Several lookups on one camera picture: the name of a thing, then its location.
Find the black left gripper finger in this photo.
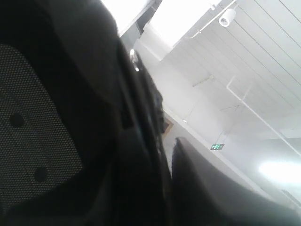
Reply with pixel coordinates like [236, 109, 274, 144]
[172, 137, 301, 226]

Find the black helmet with tinted visor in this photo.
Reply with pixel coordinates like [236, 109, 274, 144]
[0, 0, 174, 226]

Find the green exit sign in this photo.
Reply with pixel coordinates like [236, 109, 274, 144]
[210, 144, 224, 150]

